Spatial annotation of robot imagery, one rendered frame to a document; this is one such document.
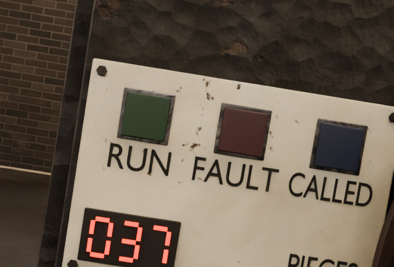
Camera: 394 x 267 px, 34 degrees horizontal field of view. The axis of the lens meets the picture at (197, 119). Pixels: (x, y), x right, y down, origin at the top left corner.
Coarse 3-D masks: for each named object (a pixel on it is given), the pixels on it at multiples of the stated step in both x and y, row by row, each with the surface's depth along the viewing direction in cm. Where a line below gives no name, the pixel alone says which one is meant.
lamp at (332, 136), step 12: (324, 132) 53; (336, 132) 53; (348, 132) 53; (360, 132) 53; (324, 144) 53; (336, 144) 53; (348, 144) 53; (360, 144) 53; (324, 156) 53; (336, 156) 53; (348, 156) 53; (336, 168) 53; (348, 168) 53
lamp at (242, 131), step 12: (228, 108) 52; (228, 120) 52; (240, 120) 52; (252, 120) 52; (264, 120) 52; (228, 132) 52; (240, 132) 52; (252, 132) 52; (264, 132) 53; (228, 144) 53; (240, 144) 53; (252, 144) 53
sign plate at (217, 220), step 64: (128, 64) 52; (192, 128) 53; (384, 128) 53; (128, 192) 53; (192, 192) 53; (256, 192) 53; (320, 192) 53; (384, 192) 54; (64, 256) 53; (128, 256) 53; (192, 256) 54; (256, 256) 54; (320, 256) 54
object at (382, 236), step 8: (392, 208) 47; (392, 216) 47; (384, 224) 48; (392, 224) 47; (384, 232) 47; (392, 232) 47; (384, 240) 47; (392, 240) 47; (376, 248) 48; (384, 248) 47; (392, 248) 47; (376, 256) 47; (384, 256) 47; (392, 256) 47; (376, 264) 47; (384, 264) 47
